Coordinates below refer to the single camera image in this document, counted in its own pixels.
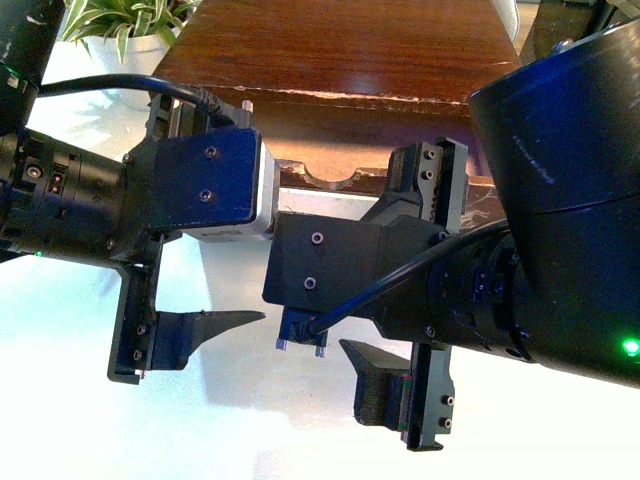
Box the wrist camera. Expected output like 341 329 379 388
262 213 382 312
149 128 280 243

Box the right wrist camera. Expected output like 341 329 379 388
262 213 382 312

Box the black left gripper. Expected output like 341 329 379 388
107 94 266 385

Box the right camera cable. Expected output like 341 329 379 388
274 219 511 359

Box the green potted plant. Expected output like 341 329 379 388
60 0 200 75

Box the dark wooden drawer box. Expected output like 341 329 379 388
156 1 520 218

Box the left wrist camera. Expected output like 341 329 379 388
149 128 280 243

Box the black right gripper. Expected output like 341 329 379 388
339 137 468 452

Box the left camera cable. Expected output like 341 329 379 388
37 74 254 126

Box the camera cable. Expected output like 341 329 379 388
37 74 254 126
274 219 511 359

